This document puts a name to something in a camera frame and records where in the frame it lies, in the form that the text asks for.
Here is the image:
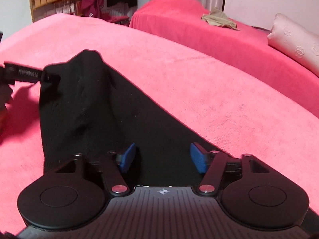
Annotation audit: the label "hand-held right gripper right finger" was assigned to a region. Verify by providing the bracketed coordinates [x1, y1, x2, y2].
[189, 142, 271, 196]

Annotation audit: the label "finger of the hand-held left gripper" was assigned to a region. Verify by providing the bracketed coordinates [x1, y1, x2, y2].
[41, 70, 61, 88]

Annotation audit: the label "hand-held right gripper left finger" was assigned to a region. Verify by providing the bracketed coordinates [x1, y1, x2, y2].
[55, 142, 130, 196]

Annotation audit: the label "black knit pants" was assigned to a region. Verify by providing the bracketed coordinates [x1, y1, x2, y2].
[38, 49, 236, 187]

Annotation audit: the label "pink bed blanket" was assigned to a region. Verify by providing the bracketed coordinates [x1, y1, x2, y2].
[0, 13, 319, 237]
[129, 0, 319, 119]

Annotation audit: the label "beige crumpled cloth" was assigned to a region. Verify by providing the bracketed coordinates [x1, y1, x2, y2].
[201, 7, 240, 31]

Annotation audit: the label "pale pink embossed pillow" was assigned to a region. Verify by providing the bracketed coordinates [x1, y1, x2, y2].
[267, 13, 319, 78]

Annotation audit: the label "wooden wall shelf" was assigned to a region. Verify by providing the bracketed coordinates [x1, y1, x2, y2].
[29, 0, 84, 23]

